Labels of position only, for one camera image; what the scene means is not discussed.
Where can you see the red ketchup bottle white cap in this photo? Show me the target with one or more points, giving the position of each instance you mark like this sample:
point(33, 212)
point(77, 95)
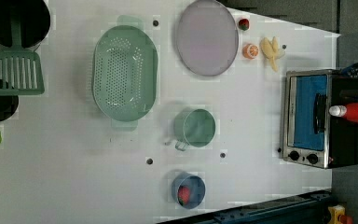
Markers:
point(348, 112)

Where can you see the silver black toaster oven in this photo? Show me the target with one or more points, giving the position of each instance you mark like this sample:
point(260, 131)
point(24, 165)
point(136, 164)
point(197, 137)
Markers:
point(311, 136)

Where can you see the peeled banana toy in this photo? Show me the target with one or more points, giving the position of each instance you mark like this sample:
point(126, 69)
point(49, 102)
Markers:
point(272, 52)

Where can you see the red strawberry toy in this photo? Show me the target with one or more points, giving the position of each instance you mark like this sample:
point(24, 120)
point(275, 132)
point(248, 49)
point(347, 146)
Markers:
point(244, 24)

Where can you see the lilac round plate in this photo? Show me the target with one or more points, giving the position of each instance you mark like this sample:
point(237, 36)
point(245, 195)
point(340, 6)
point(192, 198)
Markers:
point(207, 38)

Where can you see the green metal mug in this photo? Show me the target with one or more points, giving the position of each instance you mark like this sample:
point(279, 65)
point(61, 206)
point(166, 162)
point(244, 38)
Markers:
point(193, 128)

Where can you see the blue small cup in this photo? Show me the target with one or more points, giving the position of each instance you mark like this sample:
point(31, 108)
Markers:
point(194, 183)

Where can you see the red strawberry in cup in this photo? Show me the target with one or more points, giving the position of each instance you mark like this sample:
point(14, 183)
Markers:
point(183, 195)

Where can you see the green perforated colander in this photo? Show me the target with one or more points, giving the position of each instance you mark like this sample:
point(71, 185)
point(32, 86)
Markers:
point(124, 77)

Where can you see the green slotted spatula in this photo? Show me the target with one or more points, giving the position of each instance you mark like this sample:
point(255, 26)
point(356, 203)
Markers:
point(20, 68)

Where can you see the large black pot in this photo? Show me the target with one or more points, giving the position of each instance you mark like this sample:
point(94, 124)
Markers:
point(32, 18)

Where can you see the blue metal frame rail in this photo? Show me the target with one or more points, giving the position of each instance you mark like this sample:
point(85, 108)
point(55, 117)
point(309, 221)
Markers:
point(307, 208)

